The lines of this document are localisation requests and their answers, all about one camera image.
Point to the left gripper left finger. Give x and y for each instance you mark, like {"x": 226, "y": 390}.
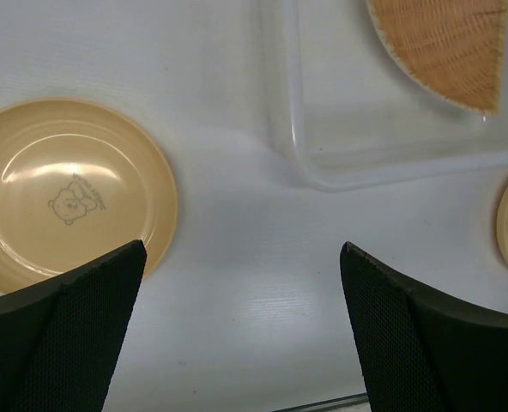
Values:
{"x": 60, "y": 339}

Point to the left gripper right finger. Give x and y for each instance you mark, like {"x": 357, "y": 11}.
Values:
{"x": 419, "y": 348}

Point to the woven bamboo basket tray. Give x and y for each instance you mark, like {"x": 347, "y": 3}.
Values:
{"x": 452, "y": 49}

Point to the white plastic bin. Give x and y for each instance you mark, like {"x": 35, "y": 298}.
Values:
{"x": 345, "y": 116}

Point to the aluminium table edge rail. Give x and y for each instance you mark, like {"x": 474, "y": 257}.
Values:
{"x": 349, "y": 403}

